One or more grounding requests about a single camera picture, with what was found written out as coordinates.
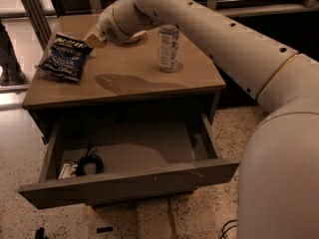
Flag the black floor cable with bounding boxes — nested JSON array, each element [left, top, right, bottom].
[[218, 219, 238, 239]]

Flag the white paper packet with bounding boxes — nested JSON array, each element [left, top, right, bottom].
[[59, 162, 78, 179]]

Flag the open grey top drawer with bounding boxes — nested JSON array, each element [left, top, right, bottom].
[[18, 114, 239, 209]]

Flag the clear plastic water bottle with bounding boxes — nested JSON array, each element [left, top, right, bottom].
[[158, 25, 179, 73]]

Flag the coiled black cable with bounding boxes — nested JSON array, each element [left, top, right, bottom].
[[75, 139, 105, 177]]

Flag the black tape strip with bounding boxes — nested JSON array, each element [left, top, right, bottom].
[[97, 227, 114, 233]]

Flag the white bowl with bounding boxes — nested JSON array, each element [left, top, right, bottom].
[[126, 31, 146, 44]]

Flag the blue chip bag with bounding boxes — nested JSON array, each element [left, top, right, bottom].
[[37, 33, 93, 82]]

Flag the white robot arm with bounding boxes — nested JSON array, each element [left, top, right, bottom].
[[85, 0, 319, 239]]

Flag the grey drawer cabinet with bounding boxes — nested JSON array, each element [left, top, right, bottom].
[[21, 13, 226, 141]]

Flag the metal railing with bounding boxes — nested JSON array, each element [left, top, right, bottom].
[[52, 0, 319, 53]]

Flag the person's dark legs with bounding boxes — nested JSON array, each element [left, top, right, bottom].
[[0, 21, 25, 86]]

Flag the small black floor object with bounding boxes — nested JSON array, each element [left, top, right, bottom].
[[34, 227, 48, 239]]

